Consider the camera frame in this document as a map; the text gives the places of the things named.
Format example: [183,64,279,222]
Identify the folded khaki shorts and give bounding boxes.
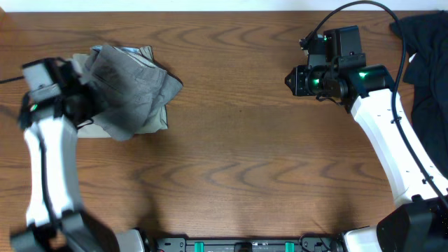
[72,45,168,138]

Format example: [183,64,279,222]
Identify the grey shorts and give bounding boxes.
[82,44,183,141]

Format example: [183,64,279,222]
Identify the black garment pile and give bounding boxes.
[390,10,447,176]

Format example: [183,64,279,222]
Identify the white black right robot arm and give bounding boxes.
[285,65,447,251]

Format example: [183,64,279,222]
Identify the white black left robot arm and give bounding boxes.
[10,92,147,251]

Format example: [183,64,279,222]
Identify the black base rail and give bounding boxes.
[155,235,346,252]

